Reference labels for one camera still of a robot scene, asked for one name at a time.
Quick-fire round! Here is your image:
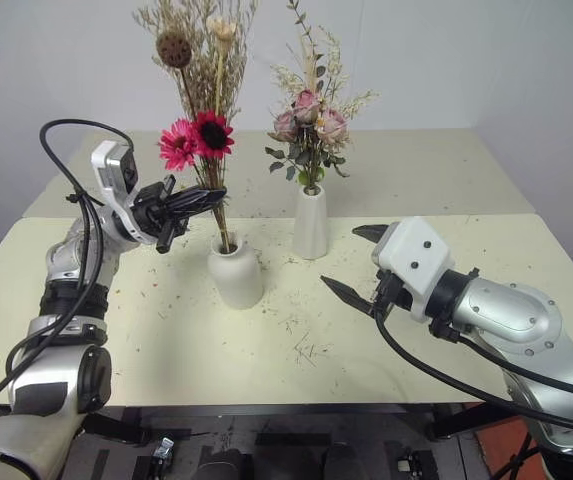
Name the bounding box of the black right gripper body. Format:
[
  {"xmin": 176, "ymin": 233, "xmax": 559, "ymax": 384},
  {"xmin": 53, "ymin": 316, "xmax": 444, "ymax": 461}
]
[{"xmin": 371, "ymin": 269, "xmax": 416, "ymax": 317}]

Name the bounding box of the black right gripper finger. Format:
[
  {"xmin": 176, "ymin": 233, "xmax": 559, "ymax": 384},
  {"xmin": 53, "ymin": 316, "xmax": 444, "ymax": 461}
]
[
  {"xmin": 351, "ymin": 223, "xmax": 391, "ymax": 247},
  {"xmin": 319, "ymin": 274, "xmax": 380, "ymax": 314}
]

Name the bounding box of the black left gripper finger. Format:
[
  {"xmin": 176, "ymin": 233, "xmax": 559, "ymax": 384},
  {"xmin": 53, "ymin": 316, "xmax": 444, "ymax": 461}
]
[
  {"xmin": 165, "ymin": 195, "xmax": 228, "ymax": 217},
  {"xmin": 167, "ymin": 185, "xmax": 229, "ymax": 202}
]

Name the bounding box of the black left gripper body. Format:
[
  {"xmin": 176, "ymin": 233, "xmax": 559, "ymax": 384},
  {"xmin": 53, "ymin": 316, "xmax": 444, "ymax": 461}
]
[{"xmin": 132, "ymin": 174, "xmax": 190, "ymax": 254}]

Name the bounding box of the dried bouquet with red gerberas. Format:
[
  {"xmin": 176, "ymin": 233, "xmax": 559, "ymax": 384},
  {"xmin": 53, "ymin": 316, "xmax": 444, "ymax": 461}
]
[{"xmin": 132, "ymin": 0, "xmax": 262, "ymax": 251}]

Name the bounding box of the tall tapered white vase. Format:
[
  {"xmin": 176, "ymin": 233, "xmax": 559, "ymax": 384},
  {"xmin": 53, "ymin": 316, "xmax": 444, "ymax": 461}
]
[{"xmin": 291, "ymin": 183, "xmax": 329, "ymax": 261}]

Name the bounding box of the round white ceramic vase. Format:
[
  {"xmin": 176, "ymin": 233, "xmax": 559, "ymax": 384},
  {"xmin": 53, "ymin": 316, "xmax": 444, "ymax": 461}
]
[{"xmin": 206, "ymin": 234, "xmax": 264, "ymax": 310}]

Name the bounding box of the pink rose bouquet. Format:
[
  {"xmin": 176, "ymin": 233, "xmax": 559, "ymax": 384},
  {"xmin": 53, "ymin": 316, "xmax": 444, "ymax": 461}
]
[{"xmin": 264, "ymin": 0, "xmax": 381, "ymax": 194}]

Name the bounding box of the dark rounded shape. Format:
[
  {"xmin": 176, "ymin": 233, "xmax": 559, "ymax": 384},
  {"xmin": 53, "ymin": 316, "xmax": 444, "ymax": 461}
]
[{"xmin": 197, "ymin": 447, "xmax": 256, "ymax": 480}]

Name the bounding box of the small silver metal clamp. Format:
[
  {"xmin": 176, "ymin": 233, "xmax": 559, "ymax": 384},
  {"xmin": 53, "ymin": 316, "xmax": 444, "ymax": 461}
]
[{"xmin": 151, "ymin": 436, "xmax": 175, "ymax": 462}]

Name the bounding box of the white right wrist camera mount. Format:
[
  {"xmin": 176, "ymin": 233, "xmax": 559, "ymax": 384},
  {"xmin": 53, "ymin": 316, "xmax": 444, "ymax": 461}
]
[{"xmin": 370, "ymin": 216, "xmax": 455, "ymax": 322}]

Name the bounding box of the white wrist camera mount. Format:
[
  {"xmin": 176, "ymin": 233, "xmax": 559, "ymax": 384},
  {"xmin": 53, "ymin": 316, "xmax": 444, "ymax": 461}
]
[
  {"xmin": 90, "ymin": 140, "xmax": 143, "ymax": 246},
  {"xmin": 370, "ymin": 216, "xmax": 455, "ymax": 322}
]

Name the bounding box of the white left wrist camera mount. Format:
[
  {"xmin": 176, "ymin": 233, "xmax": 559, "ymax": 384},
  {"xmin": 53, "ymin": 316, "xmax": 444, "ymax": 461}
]
[{"xmin": 90, "ymin": 140, "xmax": 143, "ymax": 246}]

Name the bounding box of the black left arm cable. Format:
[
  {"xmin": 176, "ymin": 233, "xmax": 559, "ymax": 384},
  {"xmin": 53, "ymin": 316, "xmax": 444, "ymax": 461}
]
[{"xmin": 0, "ymin": 118, "xmax": 135, "ymax": 407}]

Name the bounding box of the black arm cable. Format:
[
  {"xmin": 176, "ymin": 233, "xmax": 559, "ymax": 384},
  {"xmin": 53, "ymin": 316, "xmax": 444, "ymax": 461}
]
[
  {"xmin": 430, "ymin": 319, "xmax": 573, "ymax": 402},
  {"xmin": 0, "ymin": 118, "xmax": 135, "ymax": 407},
  {"xmin": 373, "ymin": 299, "xmax": 573, "ymax": 437}
]

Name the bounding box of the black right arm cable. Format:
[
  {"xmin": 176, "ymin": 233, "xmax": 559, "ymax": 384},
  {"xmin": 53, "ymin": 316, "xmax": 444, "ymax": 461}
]
[
  {"xmin": 430, "ymin": 319, "xmax": 573, "ymax": 402},
  {"xmin": 373, "ymin": 299, "xmax": 573, "ymax": 437}
]

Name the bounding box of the black table frame bar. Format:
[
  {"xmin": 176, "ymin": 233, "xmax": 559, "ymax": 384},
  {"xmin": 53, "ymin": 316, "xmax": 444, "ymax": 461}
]
[{"xmin": 0, "ymin": 400, "xmax": 522, "ymax": 418}]

